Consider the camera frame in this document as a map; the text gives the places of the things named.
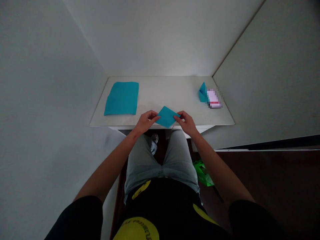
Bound person's right hand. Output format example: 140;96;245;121
174;111;199;137

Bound person's left hand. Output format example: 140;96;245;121
133;110;161;135

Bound blue paper square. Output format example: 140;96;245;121
155;106;181;129

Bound white table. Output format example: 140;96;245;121
89;76;235;137

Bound folded blue paper boat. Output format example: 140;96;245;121
198;81;208;103

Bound stack of blue paper sheets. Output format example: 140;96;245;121
104;82;139;116

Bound smartphone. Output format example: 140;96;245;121
206;89;222;109

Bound person's legs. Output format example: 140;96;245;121
124;129;200;203

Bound green plastic bag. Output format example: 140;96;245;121
192;160;215;187

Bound person's body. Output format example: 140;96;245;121
45;179;283;240

